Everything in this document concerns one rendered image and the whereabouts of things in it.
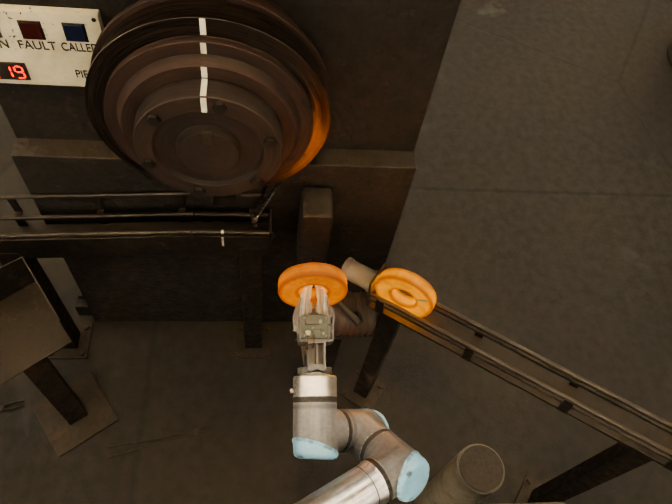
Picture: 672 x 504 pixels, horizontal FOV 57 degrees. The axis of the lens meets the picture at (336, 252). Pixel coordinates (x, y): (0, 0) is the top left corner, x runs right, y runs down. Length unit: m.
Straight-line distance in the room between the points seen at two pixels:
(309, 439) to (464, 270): 1.37
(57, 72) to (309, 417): 0.87
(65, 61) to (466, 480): 1.29
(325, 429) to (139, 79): 0.74
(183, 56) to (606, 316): 1.95
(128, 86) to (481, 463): 1.16
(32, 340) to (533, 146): 2.23
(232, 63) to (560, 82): 2.46
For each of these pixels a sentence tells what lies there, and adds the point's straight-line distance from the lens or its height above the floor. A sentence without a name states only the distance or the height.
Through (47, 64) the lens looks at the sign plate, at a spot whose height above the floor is 1.12.
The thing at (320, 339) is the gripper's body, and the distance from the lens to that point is 1.26.
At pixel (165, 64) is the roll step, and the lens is 1.14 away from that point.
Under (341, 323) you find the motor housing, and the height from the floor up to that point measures 0.51.
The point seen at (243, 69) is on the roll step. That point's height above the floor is 1.27.
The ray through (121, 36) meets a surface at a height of 1.30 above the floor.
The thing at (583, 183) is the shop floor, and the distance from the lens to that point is 2.96.
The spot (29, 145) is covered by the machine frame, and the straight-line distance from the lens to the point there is 1.62.
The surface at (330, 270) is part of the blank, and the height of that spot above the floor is 0.89.
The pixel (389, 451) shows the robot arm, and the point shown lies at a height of 0.81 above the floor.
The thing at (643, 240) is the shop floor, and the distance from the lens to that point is 2.90.
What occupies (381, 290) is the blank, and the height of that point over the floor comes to 0.69.
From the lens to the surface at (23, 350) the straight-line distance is 1.64.
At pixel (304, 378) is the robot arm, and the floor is 0.84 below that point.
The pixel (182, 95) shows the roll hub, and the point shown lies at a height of 1.25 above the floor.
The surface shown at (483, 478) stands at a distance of 1.62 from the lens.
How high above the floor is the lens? 2.02
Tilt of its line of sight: 57 degrees down
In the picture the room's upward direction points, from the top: 11 degrees clockwise
